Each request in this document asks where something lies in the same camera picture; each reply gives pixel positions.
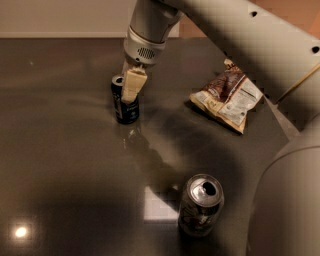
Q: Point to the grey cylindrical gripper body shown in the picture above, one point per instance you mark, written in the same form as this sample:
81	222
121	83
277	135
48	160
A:
142	51

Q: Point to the blue pepsi can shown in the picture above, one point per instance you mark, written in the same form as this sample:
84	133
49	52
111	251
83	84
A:
126	113

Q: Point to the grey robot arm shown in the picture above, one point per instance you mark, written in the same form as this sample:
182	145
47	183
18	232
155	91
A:
270	56

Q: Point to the green white 7up can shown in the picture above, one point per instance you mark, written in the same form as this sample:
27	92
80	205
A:
201	203

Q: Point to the brown chip bag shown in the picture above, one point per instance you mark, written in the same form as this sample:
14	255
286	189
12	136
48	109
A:
228	97

